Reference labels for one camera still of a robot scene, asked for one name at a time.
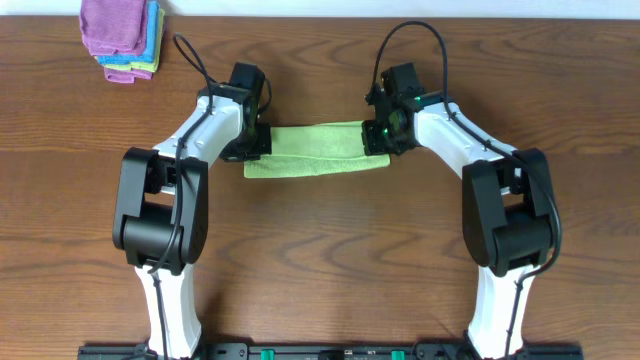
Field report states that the green microfiber cloth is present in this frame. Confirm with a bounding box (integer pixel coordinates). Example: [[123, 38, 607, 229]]
[[244, 121, 391, 179]]

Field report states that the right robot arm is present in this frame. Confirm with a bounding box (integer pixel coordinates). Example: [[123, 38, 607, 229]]
[[362, 63, 559, 359]]

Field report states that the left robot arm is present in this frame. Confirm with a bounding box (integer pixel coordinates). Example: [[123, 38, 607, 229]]
[[113, 62, 271, 359]]

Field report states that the light green folded cloth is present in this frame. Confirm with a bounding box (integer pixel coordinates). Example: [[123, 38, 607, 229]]
[[104, 8, 165, 73]]

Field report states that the purple folded cloth bottom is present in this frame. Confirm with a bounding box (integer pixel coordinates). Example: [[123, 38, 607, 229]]
[[104, 68, 153, 84]]

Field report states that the purple folded cloth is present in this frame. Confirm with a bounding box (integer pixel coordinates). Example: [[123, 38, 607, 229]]
[[104, 68, 153, 84], [79, 0, 147, 56]]

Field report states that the blue folded cloth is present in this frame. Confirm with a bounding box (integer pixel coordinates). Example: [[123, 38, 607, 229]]
[[97, 1, 162, 65]]

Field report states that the purple folded cloth top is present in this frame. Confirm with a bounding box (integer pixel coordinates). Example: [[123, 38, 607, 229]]
[[79, 0, 147, 56]]

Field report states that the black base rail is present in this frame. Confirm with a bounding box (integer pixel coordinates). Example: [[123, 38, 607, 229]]
[[77, 342, 584, 360]]

